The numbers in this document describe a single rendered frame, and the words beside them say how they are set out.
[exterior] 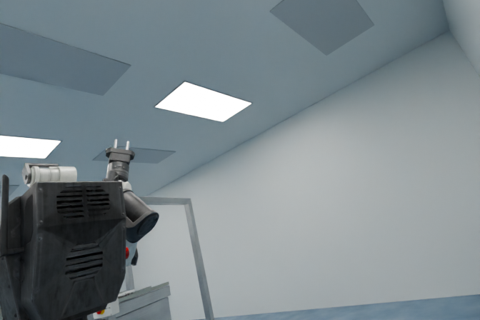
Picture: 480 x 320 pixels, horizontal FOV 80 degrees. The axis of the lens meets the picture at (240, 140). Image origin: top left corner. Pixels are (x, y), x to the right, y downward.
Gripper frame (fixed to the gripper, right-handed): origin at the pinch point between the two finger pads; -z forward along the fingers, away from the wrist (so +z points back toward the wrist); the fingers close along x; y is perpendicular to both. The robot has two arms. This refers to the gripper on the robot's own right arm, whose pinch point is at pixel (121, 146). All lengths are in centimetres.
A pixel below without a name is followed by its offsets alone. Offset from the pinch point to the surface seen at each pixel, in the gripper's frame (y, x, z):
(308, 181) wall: 182, -296, -115
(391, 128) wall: 46, -335, -126
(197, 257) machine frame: 167, -98, 3
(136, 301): 216, -51, 31
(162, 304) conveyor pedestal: 243, -84, 31
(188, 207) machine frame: 156, -87, -45
